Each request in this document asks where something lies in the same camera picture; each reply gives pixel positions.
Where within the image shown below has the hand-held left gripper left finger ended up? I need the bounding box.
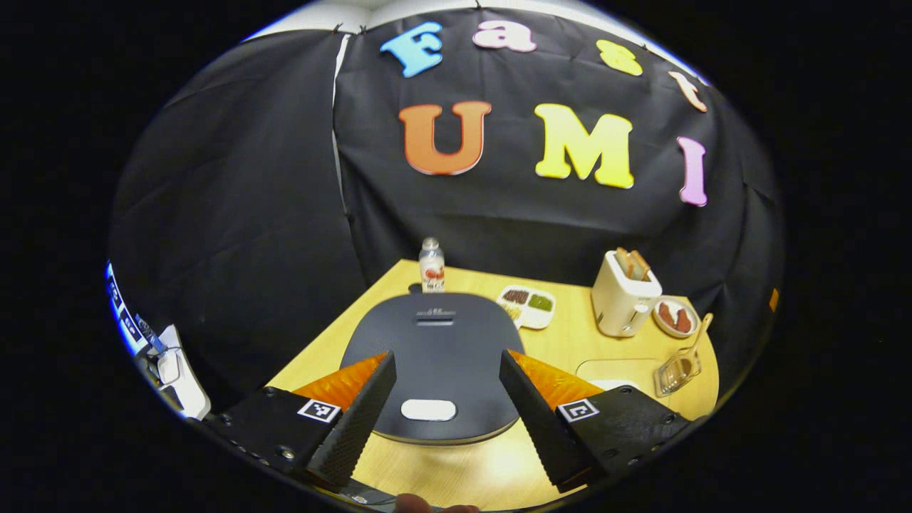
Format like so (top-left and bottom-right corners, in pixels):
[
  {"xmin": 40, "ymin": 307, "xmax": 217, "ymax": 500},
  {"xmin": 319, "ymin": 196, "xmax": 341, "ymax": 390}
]
[{"xmin": 203, "ymin": 351, "xmax": 398, "ymax": 492}]

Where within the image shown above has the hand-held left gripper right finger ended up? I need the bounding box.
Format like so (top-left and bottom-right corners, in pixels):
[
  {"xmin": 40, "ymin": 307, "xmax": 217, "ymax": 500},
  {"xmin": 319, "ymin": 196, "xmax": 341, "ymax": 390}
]
[{"xmin": 499, "ymin": 349, "xmax": 692, "ymax": 494}]

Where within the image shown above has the dark grey rice cooker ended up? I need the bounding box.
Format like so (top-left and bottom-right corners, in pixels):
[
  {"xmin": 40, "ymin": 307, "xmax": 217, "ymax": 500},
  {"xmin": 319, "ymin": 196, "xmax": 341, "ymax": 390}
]
[{"xmin": 341, "ymin": 292, "xmax": 526, "ymax": 446}]

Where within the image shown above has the clear chopstick holder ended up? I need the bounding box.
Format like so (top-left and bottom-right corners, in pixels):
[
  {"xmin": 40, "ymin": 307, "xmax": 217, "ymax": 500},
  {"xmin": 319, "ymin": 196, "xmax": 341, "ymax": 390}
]
[{"xmin": 654, "ymin": 347, "xmax": 703, "ymax": 397}]

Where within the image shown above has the cream rectangular tray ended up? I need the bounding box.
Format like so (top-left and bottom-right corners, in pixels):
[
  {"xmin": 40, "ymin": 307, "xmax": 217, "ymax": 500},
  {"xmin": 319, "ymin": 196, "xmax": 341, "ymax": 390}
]
[{"xmin": 576, "ymin": 358, "xmax": 667, "ymax": 393}]

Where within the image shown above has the white divided dish of grains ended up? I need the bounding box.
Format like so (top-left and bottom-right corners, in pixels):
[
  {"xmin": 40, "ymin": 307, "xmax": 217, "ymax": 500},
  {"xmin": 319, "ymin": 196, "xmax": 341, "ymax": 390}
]
[{"xmin": 497, "ymin": 285, "xmax": 556, "ymax": 331}]

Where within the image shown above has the white toaster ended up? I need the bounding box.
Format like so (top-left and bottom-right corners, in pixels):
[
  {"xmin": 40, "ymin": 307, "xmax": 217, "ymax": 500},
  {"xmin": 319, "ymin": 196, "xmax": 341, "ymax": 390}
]
[{"xmin": 591, "ymin": 248, "xmax": 663, "ymax": 338}]

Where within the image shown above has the small clear bottle red label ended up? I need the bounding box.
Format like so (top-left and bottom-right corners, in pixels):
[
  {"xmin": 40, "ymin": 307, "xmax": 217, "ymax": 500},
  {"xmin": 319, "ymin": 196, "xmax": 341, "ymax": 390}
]
[{"xmin": 419, "ymin": 237, "xmax": 446, "ymax": 294}]

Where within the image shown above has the black backdrop cloth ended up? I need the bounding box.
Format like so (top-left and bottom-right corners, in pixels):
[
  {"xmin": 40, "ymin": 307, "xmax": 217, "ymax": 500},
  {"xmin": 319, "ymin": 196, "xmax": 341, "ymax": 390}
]
[{"xmin": 107, "ymin": 9, "xmax": 784, "ymax": 410}]

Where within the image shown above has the computer monitor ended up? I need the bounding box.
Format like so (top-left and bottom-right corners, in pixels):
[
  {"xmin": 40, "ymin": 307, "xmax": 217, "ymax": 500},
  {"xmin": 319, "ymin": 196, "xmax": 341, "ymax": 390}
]
[{"xmin": 105, "ymin": 260, "xmax": 143, "ymax": 353}]

